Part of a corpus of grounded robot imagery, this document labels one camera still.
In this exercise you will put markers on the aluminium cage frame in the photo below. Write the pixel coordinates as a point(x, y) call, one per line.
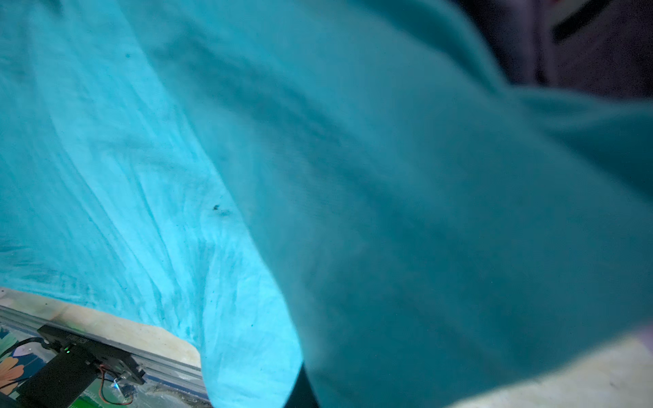
point(46, 364)

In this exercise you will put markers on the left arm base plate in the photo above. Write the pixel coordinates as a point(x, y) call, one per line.
point(115, 360)

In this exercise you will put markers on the purple pants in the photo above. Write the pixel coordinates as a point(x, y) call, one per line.
point(600, 48)

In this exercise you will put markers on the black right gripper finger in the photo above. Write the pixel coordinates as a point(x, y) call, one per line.
point(302, 395)

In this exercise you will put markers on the teal pants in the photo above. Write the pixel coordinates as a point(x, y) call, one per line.
point(352, 188)

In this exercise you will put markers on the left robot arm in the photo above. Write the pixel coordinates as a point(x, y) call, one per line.
point(61, 381)

